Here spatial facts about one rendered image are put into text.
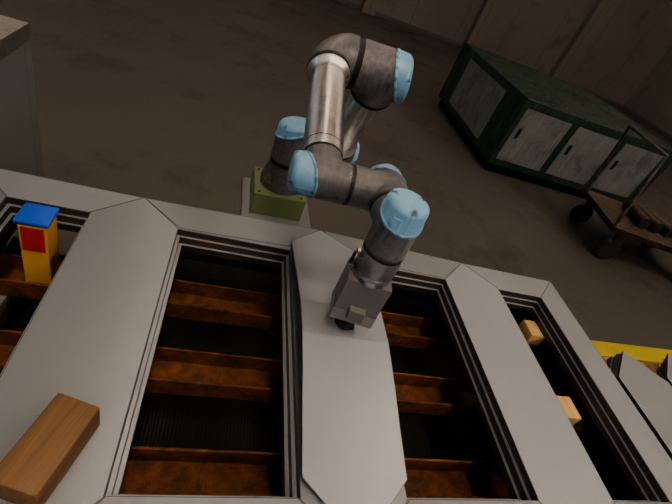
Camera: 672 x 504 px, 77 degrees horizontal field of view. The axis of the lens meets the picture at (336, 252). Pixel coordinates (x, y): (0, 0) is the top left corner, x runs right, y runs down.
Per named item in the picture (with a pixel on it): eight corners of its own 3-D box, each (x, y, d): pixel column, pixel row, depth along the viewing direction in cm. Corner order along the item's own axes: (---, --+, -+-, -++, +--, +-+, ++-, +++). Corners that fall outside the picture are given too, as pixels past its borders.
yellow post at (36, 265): (53, 294, 95) (46, 229, 83) (27, 291, 93) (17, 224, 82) (61, 279, 98) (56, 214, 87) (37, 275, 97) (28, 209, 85)
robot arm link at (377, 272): (404, 272, 71) (358, 257, 70) (392, 290, 74) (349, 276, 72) (402, 245, 77) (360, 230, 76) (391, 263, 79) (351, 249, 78)
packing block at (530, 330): (538, 345, 125) (546, 337, 122) (524, 343, 123) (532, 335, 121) (529, 329, 129) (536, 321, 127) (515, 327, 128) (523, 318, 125)
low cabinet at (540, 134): (551, 140, 639) (587, 89, 591) (626, 213, 500) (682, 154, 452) (433, 101, 580) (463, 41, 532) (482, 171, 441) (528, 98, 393)
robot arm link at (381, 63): (309, 138, 145) (363, 22, 94) (350, 149, 149) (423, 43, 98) (304, 169, 142) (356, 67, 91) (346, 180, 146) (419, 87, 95)
